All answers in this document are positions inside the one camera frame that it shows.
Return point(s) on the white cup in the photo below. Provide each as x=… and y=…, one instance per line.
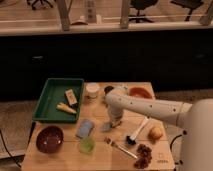
x=92, y=90

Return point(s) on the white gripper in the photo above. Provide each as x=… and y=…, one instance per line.
x=115, y=116

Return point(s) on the green plastic tray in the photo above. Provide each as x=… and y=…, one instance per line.
x=52, y=94

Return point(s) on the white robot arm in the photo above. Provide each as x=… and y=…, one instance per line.
x=196, y=120

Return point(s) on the black white dish brush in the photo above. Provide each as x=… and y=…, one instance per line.
x=131, y=139

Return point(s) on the black office chair right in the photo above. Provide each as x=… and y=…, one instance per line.
x=191, y=5

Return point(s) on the yellow corn toy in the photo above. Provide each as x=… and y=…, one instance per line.
x=66, y=108

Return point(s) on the small green cup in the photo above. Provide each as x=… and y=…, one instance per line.
x=86, y=145

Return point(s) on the black office chair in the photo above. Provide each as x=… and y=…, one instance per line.
x=191, y=5
x=43, y=3
x=141, y=5

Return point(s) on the silver metal fork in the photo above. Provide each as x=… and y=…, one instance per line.
x=112, y=143

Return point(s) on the blue sponge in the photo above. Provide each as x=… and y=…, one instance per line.
x=84, y=129

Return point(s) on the small brown box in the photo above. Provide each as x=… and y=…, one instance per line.
x=71, y=97

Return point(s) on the yellow bread toy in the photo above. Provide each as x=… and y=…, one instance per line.
x=155, y=133

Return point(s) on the black office chair left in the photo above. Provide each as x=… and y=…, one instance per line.
x=43, y=3

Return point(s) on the dark purple bowl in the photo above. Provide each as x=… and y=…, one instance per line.
x=49, y=139

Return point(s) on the orange bowl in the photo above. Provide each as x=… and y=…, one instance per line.
x=139, y=92

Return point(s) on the light blue towel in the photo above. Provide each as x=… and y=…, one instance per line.
x=107, y=126

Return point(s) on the brown grape bunch toy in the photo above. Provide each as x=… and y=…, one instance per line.
x=144, y=154

